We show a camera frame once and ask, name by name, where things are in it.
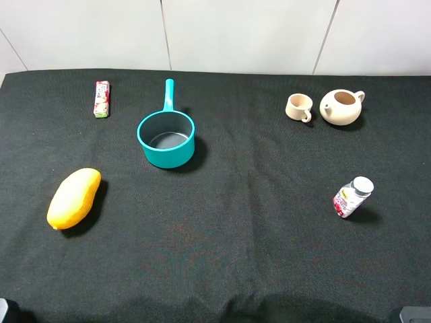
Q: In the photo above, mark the yellow mango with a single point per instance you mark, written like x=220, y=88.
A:
x=73, y=199

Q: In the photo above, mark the grey robot base corner left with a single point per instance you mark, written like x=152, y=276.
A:
x=4, y=309

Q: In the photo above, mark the grey robot base corner right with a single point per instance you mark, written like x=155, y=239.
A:
x=415, y=314

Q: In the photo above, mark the teal saucepan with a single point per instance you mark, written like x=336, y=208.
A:
x=167, y=136

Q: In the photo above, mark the black table cloth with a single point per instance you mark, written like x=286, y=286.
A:
x=245, y=231

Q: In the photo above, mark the beige cup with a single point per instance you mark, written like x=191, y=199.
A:
x=298, y=107

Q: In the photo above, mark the red candy box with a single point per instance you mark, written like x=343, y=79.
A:
x=102, y=98

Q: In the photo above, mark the beige teapot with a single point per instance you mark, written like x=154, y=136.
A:
x=341, y=107

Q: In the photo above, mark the candy jar with silver lid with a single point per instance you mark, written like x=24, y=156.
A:
x=352, y=195

